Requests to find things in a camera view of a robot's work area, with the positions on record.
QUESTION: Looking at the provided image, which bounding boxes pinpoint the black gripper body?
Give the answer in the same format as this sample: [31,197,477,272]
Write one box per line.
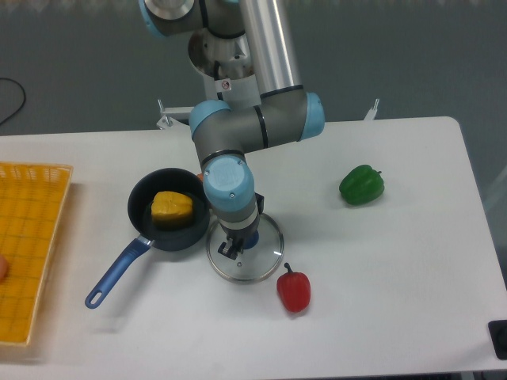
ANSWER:
[219,193,264,241]

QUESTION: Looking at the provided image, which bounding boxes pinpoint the glass pot lid blue knob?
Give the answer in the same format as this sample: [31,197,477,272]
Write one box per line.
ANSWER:
[206,214,284,283]

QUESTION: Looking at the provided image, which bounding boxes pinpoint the yellow bell pepper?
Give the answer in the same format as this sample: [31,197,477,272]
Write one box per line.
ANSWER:
[151,191,193,230]

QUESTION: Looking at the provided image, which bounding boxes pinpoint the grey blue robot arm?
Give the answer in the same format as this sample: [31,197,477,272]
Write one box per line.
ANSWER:
[139,1,325,259]

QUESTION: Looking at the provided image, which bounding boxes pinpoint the red bell pepper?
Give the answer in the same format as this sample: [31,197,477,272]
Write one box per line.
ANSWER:
[276,262,311,314]

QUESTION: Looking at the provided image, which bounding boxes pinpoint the green bell pepper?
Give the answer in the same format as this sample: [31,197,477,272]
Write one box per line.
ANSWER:
[339,165,385,206]

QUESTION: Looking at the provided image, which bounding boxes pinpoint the yellow woven basket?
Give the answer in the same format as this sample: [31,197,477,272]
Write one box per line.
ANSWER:
[1,161,73,346]

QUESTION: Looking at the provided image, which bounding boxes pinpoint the black device at table corner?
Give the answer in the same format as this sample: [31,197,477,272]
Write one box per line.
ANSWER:
[488,320,507,360]

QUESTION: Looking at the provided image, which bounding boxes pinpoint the dark pot with blue handle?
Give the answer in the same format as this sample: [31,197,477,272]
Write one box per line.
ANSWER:
[85,168,210,309]

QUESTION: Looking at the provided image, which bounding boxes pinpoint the white table clamp bracket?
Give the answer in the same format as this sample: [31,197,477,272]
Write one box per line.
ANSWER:
[364,98,379,121]

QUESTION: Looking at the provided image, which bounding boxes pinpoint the black cable on floor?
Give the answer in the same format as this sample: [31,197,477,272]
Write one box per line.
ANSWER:
[0,77,27,126]

